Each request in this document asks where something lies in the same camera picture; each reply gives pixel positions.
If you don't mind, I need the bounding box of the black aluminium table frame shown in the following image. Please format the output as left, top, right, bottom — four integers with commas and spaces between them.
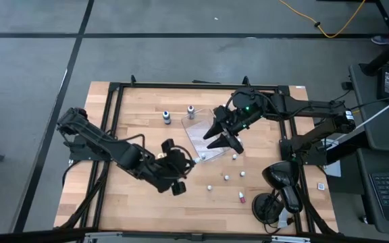
54, 74, 339, 237

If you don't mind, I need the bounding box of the clear plastic container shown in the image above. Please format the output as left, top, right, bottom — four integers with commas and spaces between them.
180, 107, 231, 162

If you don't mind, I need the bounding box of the white rod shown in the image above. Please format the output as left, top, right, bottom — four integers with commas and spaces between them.
329, 90, 389, 144

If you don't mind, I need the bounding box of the black crossbar with silver brackets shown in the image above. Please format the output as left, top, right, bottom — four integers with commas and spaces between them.
0, 227, 389, 243

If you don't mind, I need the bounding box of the yellow extension cable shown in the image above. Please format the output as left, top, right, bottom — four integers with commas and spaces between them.
278, 0, 367, 39

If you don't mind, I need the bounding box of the black support beam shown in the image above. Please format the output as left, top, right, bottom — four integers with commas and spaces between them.
326, 130, 378, 165

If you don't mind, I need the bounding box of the black rolling stand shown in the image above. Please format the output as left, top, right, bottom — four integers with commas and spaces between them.
359, 0, 389, 77

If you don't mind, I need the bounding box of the person's shoe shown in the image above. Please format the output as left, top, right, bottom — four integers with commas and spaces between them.
370, 34, 389, 46

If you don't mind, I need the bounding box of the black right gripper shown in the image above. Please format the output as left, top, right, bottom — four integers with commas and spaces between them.
203, 105, 263, 155

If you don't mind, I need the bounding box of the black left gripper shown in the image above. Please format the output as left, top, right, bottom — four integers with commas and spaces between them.
156, 137, 197, 197

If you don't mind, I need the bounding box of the dark grey desk top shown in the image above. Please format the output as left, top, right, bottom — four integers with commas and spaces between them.
355, 148, 389, 237
348, 63, 389, 153

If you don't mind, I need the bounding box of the white paper sheet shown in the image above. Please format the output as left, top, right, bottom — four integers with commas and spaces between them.
324, 160, 342, 179

